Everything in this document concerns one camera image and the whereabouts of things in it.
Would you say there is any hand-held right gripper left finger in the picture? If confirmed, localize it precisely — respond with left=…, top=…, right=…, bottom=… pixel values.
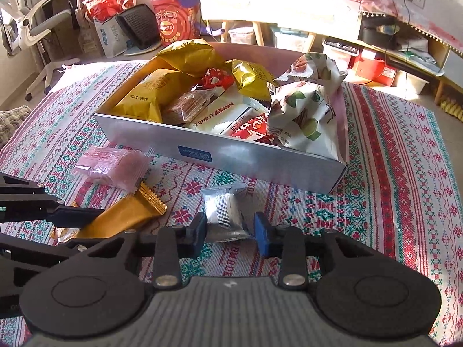
left=78, top=213, right=208, bottom=290

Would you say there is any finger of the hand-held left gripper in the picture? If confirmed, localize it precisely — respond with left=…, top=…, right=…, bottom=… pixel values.
left=0, top=233, right=95, bottom=272
left=0, top=174, right=106, bottom=229

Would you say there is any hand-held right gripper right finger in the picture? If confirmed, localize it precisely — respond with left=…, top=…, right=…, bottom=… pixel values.
left=253, top=211, right=366, bottom=290

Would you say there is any silver foil snack packet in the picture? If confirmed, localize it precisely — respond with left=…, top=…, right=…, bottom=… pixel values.
left=200, top=184, right=252, bottom=243

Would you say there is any golden brown snack packet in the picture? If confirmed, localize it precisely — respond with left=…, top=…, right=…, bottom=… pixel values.
left=78, top=182, right=168, bottom=239

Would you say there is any clear-wrapped crispy rice bar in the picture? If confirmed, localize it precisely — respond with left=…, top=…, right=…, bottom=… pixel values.
left=71, top=145, right=149, bottom=193

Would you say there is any pink and silver cardboard box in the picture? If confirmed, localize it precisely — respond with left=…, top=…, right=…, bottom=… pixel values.
left=93, top=41, right=350, bottom=196

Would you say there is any red and white snack packet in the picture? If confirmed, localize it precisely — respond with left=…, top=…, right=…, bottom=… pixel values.
left=229, top=114, right=277, bottom=146
left=197, top=67, right=236, bottom=93

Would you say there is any cream white snack packet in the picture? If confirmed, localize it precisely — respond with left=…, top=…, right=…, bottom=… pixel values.
left=183, top=90, right=270, bottom=136

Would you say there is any clear-wrapped nut brittle bar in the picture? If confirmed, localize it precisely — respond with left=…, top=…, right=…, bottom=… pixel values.
left=161, top=90, right=216, bottom=123

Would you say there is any white green-leaf snack packet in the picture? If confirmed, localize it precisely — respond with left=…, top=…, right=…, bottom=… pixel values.
left=267, top=81, right=342, bottom=160

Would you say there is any large plain yellow snack packet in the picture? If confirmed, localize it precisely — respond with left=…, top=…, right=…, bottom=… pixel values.
left=155, top=39, right=232, bottom=80

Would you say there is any white green strawberry packet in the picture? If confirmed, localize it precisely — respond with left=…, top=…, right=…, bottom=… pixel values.
left=275, top=52, right=348, bottom=91

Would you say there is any grey knit cushion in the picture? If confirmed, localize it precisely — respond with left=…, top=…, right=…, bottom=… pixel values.
left=0, top=106, right=32, bottom=149

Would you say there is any yellow printed snack packet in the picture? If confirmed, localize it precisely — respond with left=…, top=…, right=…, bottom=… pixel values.
left=109, top=68, right=198, bottom=123

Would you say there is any patterned woven blanket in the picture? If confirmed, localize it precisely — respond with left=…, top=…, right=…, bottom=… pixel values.
left=0, top=61, right=463, bottom=347

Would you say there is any white paper bag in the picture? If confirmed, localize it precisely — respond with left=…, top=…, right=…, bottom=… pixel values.
left=95, top=14, right=133, bottom=58

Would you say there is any white office chair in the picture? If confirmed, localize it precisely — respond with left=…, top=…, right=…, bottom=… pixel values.
left=0, top=0, right=81, bottom=102

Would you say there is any clear storage bin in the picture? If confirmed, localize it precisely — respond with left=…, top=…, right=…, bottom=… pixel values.
left=273, top=31, right=310, bottom=53
left=228, top=27, right=256, bottom=46

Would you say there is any black woven basket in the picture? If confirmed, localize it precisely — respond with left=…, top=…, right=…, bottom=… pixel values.
left=115, top=3, right=161, bottom=49

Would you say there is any red box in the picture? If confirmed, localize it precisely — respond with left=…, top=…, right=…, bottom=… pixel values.
left=354, top=47, right=398, bottom=87

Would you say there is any red gift bag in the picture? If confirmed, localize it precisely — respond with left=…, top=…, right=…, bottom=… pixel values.
left=151, top=0, right=201, bottom=47

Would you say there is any red plastic bag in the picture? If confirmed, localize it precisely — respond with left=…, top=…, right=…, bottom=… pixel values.
left=82, top=0, right=137, bottom=22

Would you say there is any row of yellow bottles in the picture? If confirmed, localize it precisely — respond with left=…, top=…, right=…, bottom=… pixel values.
left=439, top=96, right=463, bottom=121

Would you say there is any white table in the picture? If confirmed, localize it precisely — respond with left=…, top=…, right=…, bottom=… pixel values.
left=197, top=0, right=362, bottom=49

